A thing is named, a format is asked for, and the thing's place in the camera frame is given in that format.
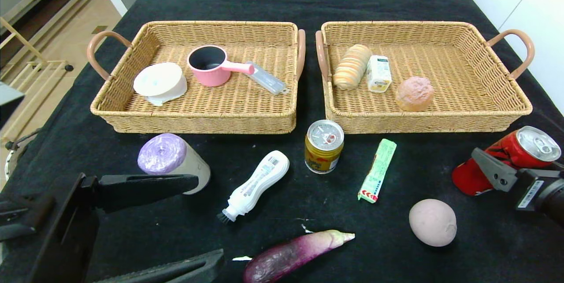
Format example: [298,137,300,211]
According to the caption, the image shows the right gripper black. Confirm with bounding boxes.
[471,147,564,226]

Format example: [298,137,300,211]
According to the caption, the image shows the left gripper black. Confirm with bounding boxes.
[0,172,225,283]

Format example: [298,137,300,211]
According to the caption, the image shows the red soda can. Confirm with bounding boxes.
[452,126,562,197]

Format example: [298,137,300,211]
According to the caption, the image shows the pale pink potato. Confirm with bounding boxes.
[409,199,457,247]

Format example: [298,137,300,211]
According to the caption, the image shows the green candy pack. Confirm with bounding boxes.
[357,139,397,204]

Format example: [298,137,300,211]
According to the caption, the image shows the gold beverage can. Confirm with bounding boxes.
[304,119,345,175]

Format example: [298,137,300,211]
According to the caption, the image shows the rectangular wicker basket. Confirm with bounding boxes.
[315,21,535,135]
[87,21,307,135]

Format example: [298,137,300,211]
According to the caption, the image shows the purple garbage bag roll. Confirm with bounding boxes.
[137,133,211,195]

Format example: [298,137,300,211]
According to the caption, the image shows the white brush bottle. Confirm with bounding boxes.
[217,150,290,224]

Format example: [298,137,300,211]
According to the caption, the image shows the round brown bun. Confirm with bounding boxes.
[395,76,434,112]

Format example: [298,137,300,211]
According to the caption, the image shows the purple eggplant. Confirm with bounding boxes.
[243,230,356,283]

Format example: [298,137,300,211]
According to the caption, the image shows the white round lidded container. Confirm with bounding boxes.
[133,62,188,107]

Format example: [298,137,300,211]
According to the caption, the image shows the small milk carton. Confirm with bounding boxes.
[367,55,393,93]

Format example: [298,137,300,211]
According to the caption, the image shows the pink saucepan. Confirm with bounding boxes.
[187,45,256,87]

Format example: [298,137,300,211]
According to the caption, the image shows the striped bread roll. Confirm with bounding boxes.
[333,45,373,91]

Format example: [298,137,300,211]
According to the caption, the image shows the grey translucent peeler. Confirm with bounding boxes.
[245,61,289,96]

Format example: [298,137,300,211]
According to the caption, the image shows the light wooden rack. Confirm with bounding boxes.
[0,16,74,142]

